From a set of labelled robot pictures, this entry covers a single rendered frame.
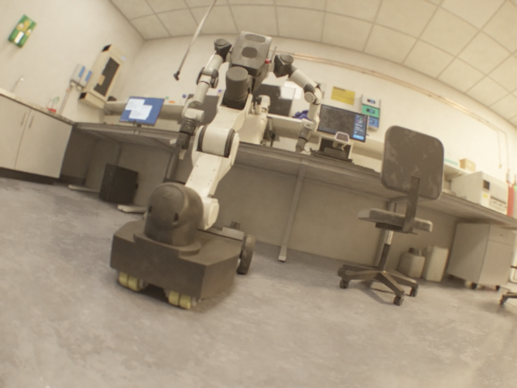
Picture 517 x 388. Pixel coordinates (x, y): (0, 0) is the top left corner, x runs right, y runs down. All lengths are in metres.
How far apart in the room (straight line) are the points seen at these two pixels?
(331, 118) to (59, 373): 2.08
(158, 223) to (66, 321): 0.35
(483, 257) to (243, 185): 2.65
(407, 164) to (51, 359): 1.49
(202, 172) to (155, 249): 0.44
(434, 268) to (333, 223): 1.18
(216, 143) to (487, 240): 2.52
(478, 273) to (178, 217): 2.56
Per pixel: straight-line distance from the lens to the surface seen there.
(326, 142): 1.96
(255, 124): 1.64
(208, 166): 0.97
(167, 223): 0.60
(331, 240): 2.35
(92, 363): 0.48
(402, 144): 1.32
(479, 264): 2.63
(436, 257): 2.45
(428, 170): 1.35
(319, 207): 2.31
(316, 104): 1.54
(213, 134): 1.01
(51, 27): 3.42
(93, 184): 3.62
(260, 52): 1.38
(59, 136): 2.74
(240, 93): 1.21
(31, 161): 2.63
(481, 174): 2.62
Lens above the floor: 0.35
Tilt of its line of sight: 3 degrees up
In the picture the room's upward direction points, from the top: 14 degrees clockwise
